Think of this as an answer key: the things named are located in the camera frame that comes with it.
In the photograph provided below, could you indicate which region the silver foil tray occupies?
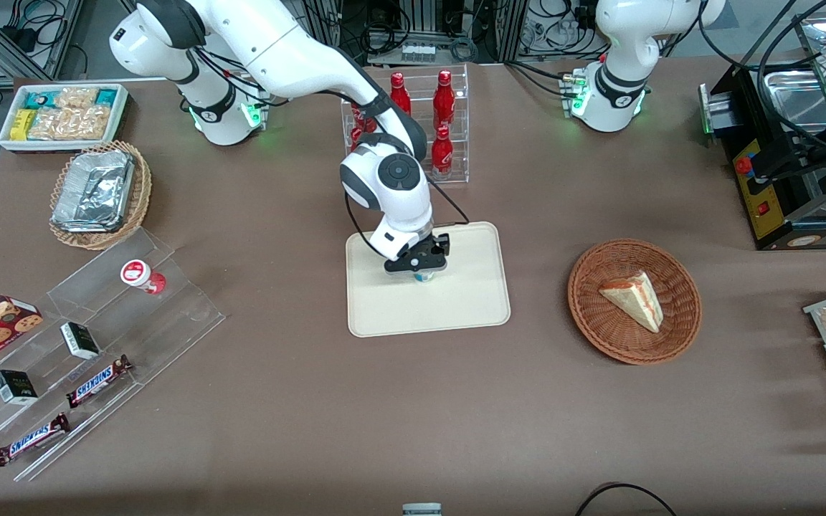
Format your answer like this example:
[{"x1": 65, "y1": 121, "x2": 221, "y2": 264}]
[{"x1": 52, "y1": 150, "x2": 134, "y2": 233}]

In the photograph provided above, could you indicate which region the wrapped sandwich wedge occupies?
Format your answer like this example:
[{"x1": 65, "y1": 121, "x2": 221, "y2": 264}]
[{"x1": 598, "y1": 270, "x2": 665, "y2": 334}]

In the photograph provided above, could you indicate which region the yellow snack packet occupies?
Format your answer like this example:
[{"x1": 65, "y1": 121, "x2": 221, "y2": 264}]
[{"x1": 10, "y1": 109, "x2": 37, "y2": 141}]

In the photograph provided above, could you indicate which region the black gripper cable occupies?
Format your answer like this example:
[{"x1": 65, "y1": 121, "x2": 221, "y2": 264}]
[{"x1": 426, "y1": 181, "x2": 471, "y2": 229}]

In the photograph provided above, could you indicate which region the clear acrylic step display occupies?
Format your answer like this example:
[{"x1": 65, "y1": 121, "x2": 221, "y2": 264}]
[{"x1": 0, "y1": 228, "x2": 226, "y2": 482}]

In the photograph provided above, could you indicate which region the black table cable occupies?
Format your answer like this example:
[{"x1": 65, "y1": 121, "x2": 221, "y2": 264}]
[{"x1": 574, "y1": 482, "x2": 679, "y2": 516}]

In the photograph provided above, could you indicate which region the red-lid yogurt cup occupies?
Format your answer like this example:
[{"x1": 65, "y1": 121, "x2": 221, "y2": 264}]
[{"x1": 120, "y1": 259, "x2": 167, "y2": 295}]

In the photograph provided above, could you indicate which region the light wicker basket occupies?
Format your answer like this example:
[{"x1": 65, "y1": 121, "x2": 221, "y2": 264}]
[{"x1": 49, "y1": 140, "x2": 152, "y2": 250}]

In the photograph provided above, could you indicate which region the shiny metal tray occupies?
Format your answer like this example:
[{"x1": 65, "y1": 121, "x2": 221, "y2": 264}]
[{"x1": 763, "y1": 68, "x2": 826, "y2": 135}]

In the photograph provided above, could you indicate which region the black sealing machine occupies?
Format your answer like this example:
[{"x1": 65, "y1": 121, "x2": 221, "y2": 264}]
[{"x1": 698, "y1": 63, "x2": 826, "y2": 252}]

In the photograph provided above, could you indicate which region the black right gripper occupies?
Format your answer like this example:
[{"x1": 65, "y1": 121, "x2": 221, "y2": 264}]
[{"x1": 384, "y1": 232, "x2": 451, "y2": 281}]

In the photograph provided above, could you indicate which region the clear acrylic bottle rack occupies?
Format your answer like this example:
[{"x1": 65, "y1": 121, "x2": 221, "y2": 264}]
[{"x1": 340, "y1": 63, "x2": 470, "y2": 188}]

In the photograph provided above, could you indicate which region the clear rice cracker bag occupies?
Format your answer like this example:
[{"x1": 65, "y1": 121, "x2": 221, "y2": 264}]
[
  {"x1": 27, "y1": 106, "x2": 110, "y2": 141},
  {"x1": 54, "y1": 87, "x2": 99, "y2": 110}
]

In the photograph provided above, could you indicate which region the small black box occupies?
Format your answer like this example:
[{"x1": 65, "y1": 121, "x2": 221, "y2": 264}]
[
  {"x1": 0, "y1": 370, "x2": 39, "y2": 406},
  {"x1": 60, "y1": 322, "x2": 100, "y2": 360}
]

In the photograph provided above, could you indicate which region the brown wicker basket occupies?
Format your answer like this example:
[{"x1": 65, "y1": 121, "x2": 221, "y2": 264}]
[{"x1": 567, "y1": 239, "x2": 703, "y2": 366}]

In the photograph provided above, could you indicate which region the white snack bin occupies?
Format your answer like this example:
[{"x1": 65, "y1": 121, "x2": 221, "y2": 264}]
[{"x1": 0, "y1": 84, "x2": 130, "y2": 153}]

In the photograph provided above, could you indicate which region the red cola bottle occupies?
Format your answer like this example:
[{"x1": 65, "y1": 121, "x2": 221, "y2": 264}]
[
  {"x1": 351, "y1": 100, "x2": 379, "y2": 137},
  {"x1": 433, "y1": 70, "x2": 456, "y2": 130},
  {"x1": 389, "y1": 72, "x2": 412, "y2": 117},
  {"x1": 430, "y1": 125, "x2": 454, "y2": 180}
]

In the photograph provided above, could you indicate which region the brown Snickers bar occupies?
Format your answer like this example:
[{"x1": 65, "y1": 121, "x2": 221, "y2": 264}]
[
  {"x1": 0, "y1": 413, "x2": 70, "y2": 467},
  {"x1": 66, "y1": 355, "x2": 133, "y2": 409}
]

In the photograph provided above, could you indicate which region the beige plastic tray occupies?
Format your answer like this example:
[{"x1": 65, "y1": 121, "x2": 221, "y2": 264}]
[{"x1": 345, "y1": 221, "x2": 511, "y2": 338}]

